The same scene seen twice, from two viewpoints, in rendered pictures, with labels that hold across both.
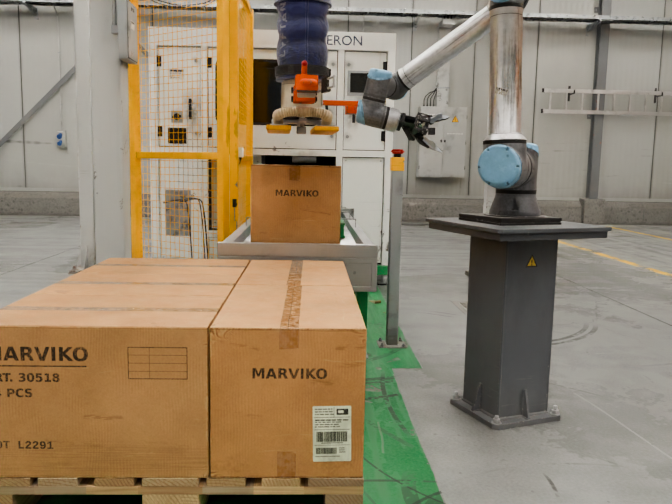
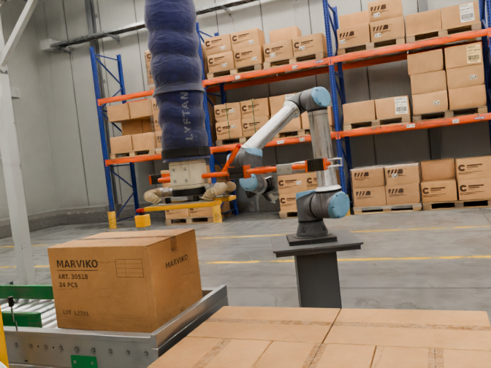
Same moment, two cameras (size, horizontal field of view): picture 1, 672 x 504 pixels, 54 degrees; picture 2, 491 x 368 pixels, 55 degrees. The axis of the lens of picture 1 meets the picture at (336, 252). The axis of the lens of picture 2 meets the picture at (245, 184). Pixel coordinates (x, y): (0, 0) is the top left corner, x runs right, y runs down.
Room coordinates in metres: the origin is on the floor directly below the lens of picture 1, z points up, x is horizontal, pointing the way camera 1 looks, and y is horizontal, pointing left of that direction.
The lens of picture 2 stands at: (1.70, 2.03, 1.27)
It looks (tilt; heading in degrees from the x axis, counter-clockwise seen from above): 3 degrees down; 295
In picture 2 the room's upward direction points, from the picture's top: 6 degrees counter-clockwise
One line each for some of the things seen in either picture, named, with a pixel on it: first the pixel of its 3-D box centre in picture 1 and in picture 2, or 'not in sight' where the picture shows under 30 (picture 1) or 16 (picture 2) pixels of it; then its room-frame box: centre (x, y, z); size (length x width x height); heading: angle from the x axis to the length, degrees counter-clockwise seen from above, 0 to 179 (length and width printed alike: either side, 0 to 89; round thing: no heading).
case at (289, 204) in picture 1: (299, 206); (127, 277); (3.24, 0.18, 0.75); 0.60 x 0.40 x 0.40; 0
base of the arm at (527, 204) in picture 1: (515, 202); (311, 226); (2.53, -0.68, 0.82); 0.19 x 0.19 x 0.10
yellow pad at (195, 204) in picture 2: (278, 125); (182, 202); (2.83, 0.25, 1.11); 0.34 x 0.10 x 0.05; 5
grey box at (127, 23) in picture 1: (128, 32); not in sight; (3.59, 1.11, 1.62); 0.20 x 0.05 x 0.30; 2
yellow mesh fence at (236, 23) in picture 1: (242, 149); not in sight; (4.64, 0.66, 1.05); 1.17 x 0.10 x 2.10; 2
